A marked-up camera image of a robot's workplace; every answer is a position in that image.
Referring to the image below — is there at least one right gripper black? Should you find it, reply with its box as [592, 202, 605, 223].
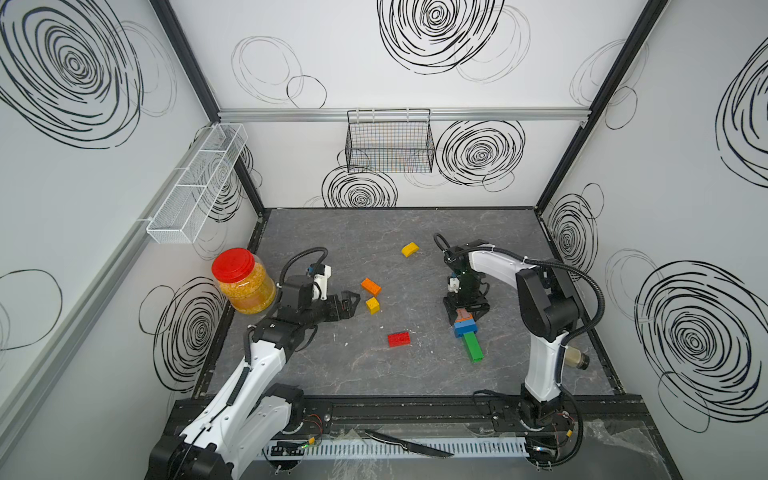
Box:
[441, 275, 487, 325]

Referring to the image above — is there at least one light blue lego brick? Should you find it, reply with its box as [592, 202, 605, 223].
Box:
[453, 319, 478, 338]

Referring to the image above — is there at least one green tall lego brick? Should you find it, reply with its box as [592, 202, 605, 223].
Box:
[462, 332, 484, 363]

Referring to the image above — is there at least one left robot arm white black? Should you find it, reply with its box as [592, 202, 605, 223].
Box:
[145, 291, 361, 479]

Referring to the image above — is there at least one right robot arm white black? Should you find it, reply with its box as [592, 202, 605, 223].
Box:
[442, 241, 583, 431]

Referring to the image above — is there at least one yellow square lego brick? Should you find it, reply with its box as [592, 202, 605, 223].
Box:
[366, 297, 381, 315]

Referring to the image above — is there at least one orange long lego brick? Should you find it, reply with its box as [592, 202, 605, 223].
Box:
[361, 278, 382, 297]

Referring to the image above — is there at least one red flat lego brick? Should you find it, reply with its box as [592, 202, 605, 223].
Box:
[387, 331, 411, 348]

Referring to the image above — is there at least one yellow curved lego brick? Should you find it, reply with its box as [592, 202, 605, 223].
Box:
[401, 242, 420, 258]

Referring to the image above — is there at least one small glass jar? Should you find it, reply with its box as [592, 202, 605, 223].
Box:
[560, 346, 591, 370]

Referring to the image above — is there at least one plastic jar red lid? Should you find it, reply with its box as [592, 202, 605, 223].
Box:
[211, 248, 277, 315]

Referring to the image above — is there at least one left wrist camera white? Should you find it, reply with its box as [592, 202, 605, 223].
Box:
[312, 263, 332, 301]

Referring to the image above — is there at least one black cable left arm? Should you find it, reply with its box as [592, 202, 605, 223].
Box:
[278, 246, 329, 286]

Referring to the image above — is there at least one white slotted cable duct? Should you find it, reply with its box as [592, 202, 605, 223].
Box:
[257, 437, 529, 461]

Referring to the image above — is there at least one black wire basket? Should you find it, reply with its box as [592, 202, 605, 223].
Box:
[344, 108, 436, 174]

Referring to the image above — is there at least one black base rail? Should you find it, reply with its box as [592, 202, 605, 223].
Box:
[299, 395, 649, 433]

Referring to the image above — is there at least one white wire shelf basket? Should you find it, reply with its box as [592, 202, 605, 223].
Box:
[146, 123, 248, 244]

